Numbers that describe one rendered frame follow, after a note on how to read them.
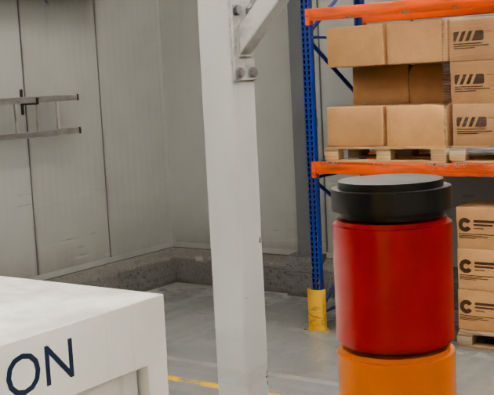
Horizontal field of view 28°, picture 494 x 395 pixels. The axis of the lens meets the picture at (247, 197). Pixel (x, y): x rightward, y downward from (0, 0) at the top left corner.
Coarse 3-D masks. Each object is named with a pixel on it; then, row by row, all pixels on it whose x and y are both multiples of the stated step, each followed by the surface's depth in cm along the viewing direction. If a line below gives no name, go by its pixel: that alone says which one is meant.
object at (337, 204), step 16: (368, 176) 42; (384, 176) 42; (400, 176) 42; (416, 176) 42; (432, 176) 41; (336, 192) 40; (352, 192) 40; (368, 192) 39; (384, 192) 39; (400, 192) 39; (416, 192) 39; (432, 192) 39; (448, 192) 40; (336, 208) 40; (352, 208) 40; (368, 208) 39; (384, 208) 39; (400, 208) 39; (416, 208) 39; (432, 208) 39; (448, 208) 40
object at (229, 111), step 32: (224, 0) 290; (224, 32) 291; (224, 64) 293; (224, 96) 294; (224, 128) 296; (224, 160) 297; (256, 160) 303; (224, 192) 299; (256, 192) 304; (224, 224) 300; (256, 224) 304; (224, 256) 302; (256, 256) 305; (224, 288) 303; (256, 288) 305; (224, 320) 305; (256, 320) 306; (224, 352) 306; (256, 352) 306; (224, 384) 308; (256, 384) 307
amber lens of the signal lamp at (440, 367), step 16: (352, 352) 41; (432, 352) 40; (448, 352) 41; (352, 368) 41; (368, 368) 40; (384, 368) 40; (400, 368) 40; (416, 368) 40; (432, 368) 40; (448, 368) 40; (352, 384) 41; (368, 384) 40; (384, 384) 40; (400, 384) 40; (416, 384) 40; (432, 384) 40; (448, 384) 40
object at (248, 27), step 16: (272, 0) 283; (288, 0) 286; (240, 16) 293; (256, 16) 287; (272, 16) 288; (240, 32) 291; (256, 32) 289; (240, 48) 292; (240, 64) 294; (240, 80) 294
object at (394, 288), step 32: (352, 224) 40; (384, 224) 39; (416, 224) 39; (448, 224) 40; (352, 256) 40; (384, 256) 39; (416, 256) 39; (448, 256) 40; (352, 288) 40; (384, 288) 39; (416, 288) 39; (448, 288) 40; (352, 320) 40; (384, 320) 39; (416, 320) 39; (448, 320) 40; (384, 352) 40; (416, 352) 40
